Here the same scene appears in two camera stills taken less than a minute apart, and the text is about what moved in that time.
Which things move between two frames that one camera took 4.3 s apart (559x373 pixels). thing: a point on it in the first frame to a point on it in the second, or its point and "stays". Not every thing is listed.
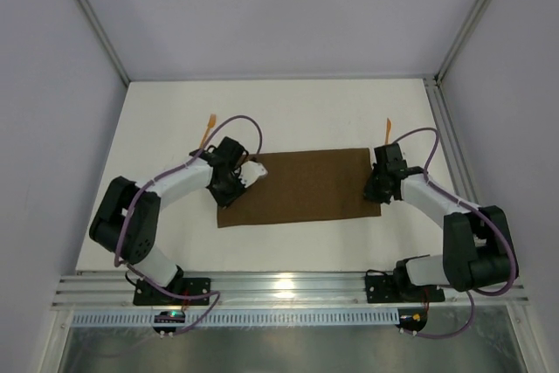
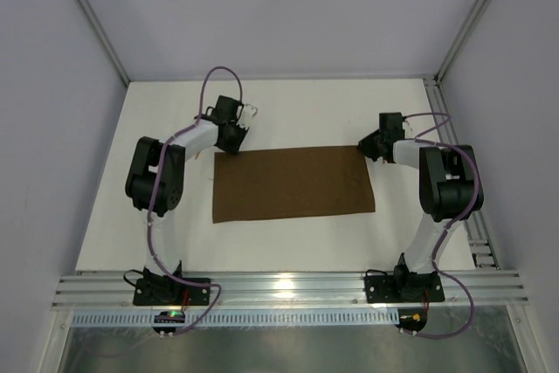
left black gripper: [226, 189] to [232, 140]
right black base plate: [381, 288] stays
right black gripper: [376, 189] to [372, 146]
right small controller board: [411, 318] stays
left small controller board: [169, 316] stays
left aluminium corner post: [89, 9] stays
